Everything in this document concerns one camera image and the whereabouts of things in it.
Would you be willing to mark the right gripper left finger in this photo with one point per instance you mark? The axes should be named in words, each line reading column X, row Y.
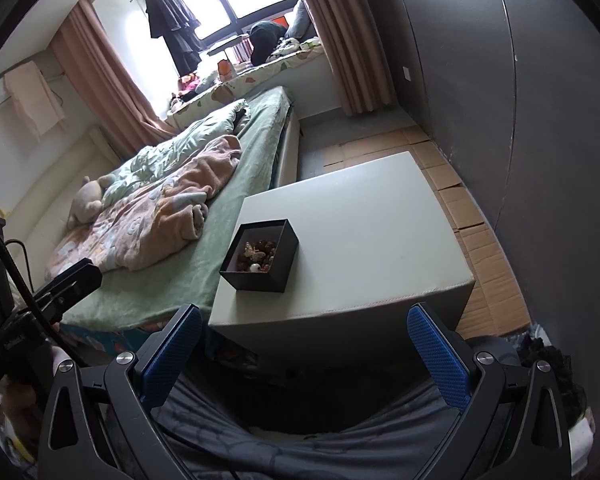
column 163, row 356

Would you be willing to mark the wall light switch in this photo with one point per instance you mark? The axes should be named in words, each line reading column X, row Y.
column 407, row 73

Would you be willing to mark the black bag on sill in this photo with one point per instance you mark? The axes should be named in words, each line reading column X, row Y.
column 264, row 37

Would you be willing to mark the pink left curtain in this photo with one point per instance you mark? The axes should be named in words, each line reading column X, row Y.
column 94, row 68

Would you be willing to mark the dark wardrobe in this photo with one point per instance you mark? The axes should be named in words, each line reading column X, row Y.
column 510, row 90

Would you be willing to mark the floral window seat cushion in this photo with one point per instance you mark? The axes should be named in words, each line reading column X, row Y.
column 182, row 113

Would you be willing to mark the floral green quilt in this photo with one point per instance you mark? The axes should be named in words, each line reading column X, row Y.
column 152, row 163

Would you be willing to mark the grey pillow on sill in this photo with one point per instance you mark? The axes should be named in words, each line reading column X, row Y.
column 301, row 27

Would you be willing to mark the hanging beige cloth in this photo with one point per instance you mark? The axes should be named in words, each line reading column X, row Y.
column 34, row 101

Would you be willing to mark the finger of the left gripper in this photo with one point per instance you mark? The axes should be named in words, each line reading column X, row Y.
column 70, row 287

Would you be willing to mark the pink curtain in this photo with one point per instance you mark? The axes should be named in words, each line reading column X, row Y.
column 94, row 68
column 352, row 47

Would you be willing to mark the pink right curtain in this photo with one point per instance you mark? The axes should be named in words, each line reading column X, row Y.
column 352, row 47

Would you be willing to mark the hanging black clothes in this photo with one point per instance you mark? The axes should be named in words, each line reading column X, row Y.
column 175, row 23

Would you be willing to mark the green bed mattress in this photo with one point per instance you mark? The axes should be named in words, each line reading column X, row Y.
column 132, row 299

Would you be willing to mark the left hand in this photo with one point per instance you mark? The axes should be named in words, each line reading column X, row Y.
column 26, row 414

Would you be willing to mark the pink fleece blanket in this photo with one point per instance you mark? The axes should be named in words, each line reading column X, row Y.
column 155, row 221

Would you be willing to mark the cream bed headboard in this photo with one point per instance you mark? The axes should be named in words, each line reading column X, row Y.
column 39, row 219

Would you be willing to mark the plush toy on bed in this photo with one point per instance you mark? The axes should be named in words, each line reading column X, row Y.
column 87, row 203

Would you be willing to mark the black jewelry box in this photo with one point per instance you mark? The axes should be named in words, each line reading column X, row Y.
column 260, row 256

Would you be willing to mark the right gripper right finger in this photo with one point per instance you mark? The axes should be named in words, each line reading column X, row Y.
column 447, row 356

